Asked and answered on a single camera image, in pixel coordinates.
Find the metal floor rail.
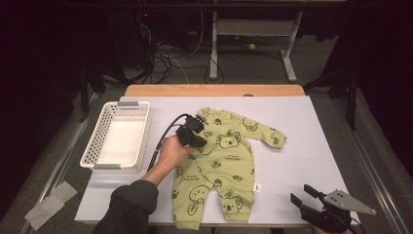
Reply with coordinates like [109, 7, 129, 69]
[19, 93, 99, 234]
[330, 97, 411, 234]

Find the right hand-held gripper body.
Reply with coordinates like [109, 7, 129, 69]
[300, 188, 378, 234]

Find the white board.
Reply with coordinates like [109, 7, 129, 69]
[75, 96, 361, 227]

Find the black stand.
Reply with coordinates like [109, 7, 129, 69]
[303, 64, 360, 132]
[78, 62, 107, 124]

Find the white desk frame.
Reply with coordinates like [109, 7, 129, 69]
[208, 11, 298, 83]

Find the grey tape strip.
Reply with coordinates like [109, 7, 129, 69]
[23, 180, 79, 232]

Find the tangle of floor cables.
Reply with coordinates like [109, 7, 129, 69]
[135, 13, 226, 86]

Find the white perforated plastic basket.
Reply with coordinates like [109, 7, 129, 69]
[79, 100, 152, 175]

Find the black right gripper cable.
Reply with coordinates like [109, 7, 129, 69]
[350, 215, 368, 234]

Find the person's right hand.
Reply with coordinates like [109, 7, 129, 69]
[311, 224, 356, 234]

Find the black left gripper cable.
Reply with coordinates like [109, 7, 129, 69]
[146, 113, 191, 173]

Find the person's left hand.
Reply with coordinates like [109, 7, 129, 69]
[157, 135, 197, 177]

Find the green printed baby romper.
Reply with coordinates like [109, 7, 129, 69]
[170, 107, 288, 231]

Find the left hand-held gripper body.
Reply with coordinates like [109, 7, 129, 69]
[174, 113, 209, 149]

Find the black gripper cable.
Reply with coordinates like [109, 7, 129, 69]
[350, 215, 368, 234]
[146, 113, 191, 173]

